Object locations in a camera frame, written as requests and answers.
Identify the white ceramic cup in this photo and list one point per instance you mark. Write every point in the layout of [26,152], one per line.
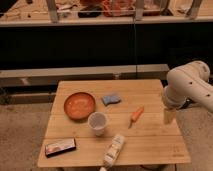
[97,121]

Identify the wooden folding table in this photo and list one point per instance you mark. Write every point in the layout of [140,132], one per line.
[148,141]

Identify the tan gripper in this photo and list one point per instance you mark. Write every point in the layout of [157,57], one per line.
[169,115]

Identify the orange toy carrot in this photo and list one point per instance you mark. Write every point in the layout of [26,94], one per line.
[135,115]

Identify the blue sponge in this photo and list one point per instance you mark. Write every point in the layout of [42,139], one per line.
[110,99]

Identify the white plastic bottle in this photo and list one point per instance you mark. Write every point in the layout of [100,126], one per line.
[113,152]

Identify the black rectangular box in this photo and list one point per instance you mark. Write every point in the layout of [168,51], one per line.
[60,147]

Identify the metal frame shelf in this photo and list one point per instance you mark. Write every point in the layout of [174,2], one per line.
[26,13]

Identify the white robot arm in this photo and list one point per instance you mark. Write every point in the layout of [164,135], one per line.
[188,83]

